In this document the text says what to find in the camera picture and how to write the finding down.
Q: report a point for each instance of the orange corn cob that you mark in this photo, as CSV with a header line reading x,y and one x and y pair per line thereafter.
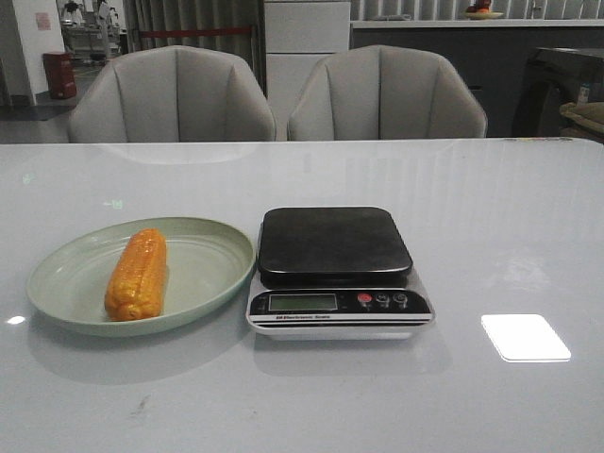
x,y
136,287

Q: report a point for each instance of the black silver electronic scale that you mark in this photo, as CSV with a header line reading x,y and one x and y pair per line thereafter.
x,y
335,273

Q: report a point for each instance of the light green plate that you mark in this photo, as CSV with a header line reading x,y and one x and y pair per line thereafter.
x,y
208,262

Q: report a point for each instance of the right grey upholstered chair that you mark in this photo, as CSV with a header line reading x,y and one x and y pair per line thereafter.
x,y
382,92

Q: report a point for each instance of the grey upholstered chair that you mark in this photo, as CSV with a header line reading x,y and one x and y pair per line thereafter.
x,y
382,92
173,94

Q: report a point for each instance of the left grey upholstered chair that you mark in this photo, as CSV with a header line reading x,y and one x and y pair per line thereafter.
x,y
173,94

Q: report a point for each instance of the white cabinet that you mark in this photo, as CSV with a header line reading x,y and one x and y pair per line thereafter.
x,y
297,34

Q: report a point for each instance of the red barrier tape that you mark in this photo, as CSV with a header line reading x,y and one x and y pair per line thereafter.
x,y
194,33

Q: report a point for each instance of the dark grey counter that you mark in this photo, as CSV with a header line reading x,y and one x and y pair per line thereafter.
x,y
490,55

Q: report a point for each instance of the fruit bowl on counter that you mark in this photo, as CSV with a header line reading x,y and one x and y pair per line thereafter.
x,y
481,10

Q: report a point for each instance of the red trash bin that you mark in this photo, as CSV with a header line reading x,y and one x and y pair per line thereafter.
x,y
59,75

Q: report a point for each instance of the dark glossy appliance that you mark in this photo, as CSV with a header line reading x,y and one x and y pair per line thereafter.
x,y
554,77

